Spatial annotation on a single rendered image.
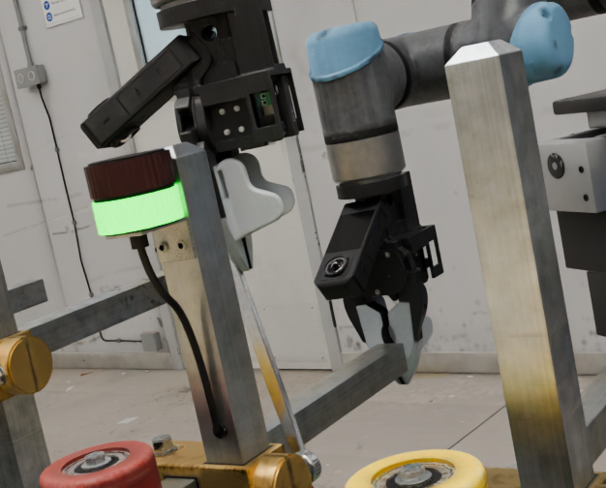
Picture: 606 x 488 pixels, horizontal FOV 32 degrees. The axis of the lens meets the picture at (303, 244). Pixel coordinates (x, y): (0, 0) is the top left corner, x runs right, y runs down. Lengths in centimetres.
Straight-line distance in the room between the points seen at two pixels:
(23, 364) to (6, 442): 8
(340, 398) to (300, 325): 335
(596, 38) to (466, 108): 284
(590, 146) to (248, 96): 65
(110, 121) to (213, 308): 18
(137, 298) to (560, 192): 58
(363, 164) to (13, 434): 41
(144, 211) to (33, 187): 460
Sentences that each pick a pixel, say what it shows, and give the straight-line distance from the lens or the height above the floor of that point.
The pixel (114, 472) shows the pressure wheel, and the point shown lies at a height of 91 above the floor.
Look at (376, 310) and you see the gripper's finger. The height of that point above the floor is 90.
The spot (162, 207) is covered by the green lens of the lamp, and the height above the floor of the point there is 107.
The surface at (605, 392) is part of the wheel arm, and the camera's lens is 88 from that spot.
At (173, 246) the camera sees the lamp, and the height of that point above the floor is 104.
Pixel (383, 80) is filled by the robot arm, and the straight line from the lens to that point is 105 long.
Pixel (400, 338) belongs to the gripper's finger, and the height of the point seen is 87.
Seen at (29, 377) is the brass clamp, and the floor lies 94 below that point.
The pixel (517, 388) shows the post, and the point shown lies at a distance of 66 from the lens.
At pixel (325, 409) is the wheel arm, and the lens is 96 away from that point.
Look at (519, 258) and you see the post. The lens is 64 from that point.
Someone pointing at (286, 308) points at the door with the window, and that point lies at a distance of 435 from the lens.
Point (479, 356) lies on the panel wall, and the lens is 389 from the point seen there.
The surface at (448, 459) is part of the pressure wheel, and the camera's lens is 63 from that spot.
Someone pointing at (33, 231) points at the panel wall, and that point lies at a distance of 539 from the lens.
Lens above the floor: 113
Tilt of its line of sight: 8 degrees down
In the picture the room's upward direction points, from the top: 12 degrees counter-clockwise
